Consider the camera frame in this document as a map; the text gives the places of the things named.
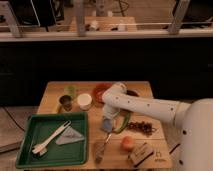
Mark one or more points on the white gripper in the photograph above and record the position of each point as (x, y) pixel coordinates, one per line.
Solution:
(109, 113)

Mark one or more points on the green plastic tray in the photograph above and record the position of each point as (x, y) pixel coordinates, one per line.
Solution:
(39, 128)

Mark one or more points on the dark brown bowl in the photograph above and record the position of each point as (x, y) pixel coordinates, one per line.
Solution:
(132, 93)

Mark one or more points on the orange bowl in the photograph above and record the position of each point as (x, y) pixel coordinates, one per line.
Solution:
(98, 91)

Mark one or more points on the wooden table board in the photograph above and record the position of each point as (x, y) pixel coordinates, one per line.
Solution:
(114, 157)

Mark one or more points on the white cup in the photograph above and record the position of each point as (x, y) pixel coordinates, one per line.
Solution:
(84, 101)

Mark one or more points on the grey triangular cloth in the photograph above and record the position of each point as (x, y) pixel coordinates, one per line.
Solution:
(70, 135)

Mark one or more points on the wooden block brush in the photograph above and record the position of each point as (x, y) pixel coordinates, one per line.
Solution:
(140, 153)

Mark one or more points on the orange fruit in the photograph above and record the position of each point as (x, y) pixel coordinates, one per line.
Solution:
(127, 143)

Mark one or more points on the green chili pepper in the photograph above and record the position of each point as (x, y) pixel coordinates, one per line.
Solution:
(124, 124)

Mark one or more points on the grey metal rail frame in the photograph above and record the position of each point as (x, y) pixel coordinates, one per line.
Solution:
(44, 20)

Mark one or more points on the green plastic cup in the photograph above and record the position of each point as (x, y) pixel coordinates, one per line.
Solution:
(71, 91)

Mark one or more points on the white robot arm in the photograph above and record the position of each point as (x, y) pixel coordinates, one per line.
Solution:
(195, 120)

